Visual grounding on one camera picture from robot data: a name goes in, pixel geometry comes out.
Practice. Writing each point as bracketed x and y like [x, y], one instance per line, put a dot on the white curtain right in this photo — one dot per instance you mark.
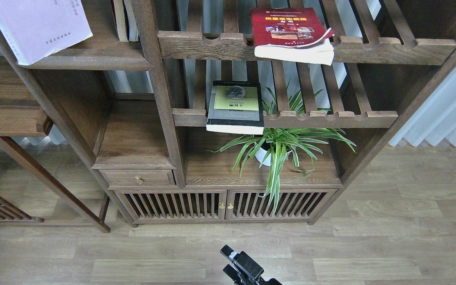
[435, 120]

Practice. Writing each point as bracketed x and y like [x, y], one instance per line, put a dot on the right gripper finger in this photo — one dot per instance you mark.
[237, 272]
[254, 270]

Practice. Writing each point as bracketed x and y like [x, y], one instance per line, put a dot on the white upright book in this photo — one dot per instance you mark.
[133, 33]

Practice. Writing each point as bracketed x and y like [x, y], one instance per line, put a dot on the beige upright book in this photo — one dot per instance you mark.
[120, 19]

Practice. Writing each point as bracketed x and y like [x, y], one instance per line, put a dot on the green spider plant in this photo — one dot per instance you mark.
[300, 143]

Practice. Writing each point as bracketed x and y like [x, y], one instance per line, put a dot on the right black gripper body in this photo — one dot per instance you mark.
[261, 281]

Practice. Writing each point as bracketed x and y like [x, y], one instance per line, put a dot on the red cover book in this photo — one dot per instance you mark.
[291, 34]

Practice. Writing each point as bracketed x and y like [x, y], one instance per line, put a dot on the white plant pot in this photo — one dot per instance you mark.
[263, 154]

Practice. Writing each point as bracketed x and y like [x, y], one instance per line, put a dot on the wooden side table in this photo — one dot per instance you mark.
[22, 116]

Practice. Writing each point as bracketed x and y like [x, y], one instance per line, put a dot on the black and yellow book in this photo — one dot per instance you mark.
[235, 107]

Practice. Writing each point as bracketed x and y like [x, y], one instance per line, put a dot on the pale lilac cover book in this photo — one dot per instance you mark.
[35, 29]

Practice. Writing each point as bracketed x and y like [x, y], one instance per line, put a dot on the dark wooden bookshelf cabinet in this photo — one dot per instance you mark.
[138, 109]

